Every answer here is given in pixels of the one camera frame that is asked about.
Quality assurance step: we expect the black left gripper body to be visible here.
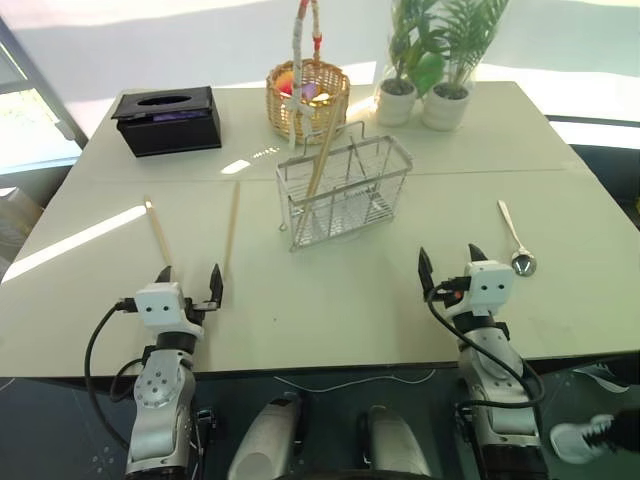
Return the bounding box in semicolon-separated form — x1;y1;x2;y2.
181;296;222;325

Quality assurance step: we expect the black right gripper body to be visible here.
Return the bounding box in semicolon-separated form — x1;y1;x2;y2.
425;276;472;312

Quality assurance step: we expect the silver metal spoon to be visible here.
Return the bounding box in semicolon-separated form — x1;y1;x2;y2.
495;199;539;279

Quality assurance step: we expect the wooden chopstick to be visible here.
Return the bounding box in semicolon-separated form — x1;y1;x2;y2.
143;196;175;270
222;181;242;282
292;94;349;246

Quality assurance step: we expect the silver left robot leg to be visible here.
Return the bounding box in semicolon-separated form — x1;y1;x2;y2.
226;393;305;480

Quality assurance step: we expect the silver robot leg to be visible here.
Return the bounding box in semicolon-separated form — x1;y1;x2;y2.
356;403;434;480
226;393;305;480

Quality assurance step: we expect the green plant in white pot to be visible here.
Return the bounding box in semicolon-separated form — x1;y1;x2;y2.
421;0;512;133
374;0;452;128

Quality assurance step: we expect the black tissue box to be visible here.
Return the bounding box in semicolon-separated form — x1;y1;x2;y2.
110;85;223;160

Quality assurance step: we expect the silver right robot leg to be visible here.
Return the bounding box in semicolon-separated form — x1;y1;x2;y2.
356;403;434;480

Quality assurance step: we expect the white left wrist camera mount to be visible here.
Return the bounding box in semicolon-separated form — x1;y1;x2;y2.
135;282;205;337

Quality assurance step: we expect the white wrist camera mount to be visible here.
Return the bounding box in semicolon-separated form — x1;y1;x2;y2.
443;260;516;318
135;282;205;337

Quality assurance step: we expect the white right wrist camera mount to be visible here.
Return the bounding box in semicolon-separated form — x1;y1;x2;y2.
443;260;516;318

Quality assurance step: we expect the metal wire cutlery rack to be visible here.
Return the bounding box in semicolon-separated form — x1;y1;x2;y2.
274;121;416;254

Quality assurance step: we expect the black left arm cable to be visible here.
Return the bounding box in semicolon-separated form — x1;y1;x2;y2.
83;297;146;449

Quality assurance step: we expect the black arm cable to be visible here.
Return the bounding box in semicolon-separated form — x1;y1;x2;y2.
427;282;547;447
83;297;146;449

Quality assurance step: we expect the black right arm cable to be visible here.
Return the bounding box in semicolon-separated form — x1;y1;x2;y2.
427;282;547;447

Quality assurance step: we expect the thin white string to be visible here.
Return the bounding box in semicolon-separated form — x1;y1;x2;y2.
271;368;437;397

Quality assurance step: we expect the wicker basket with handle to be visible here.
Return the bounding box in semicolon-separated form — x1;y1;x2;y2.
264;0;353;152

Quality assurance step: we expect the dark window frame post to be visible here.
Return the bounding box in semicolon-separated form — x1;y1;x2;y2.
0;13;90;152

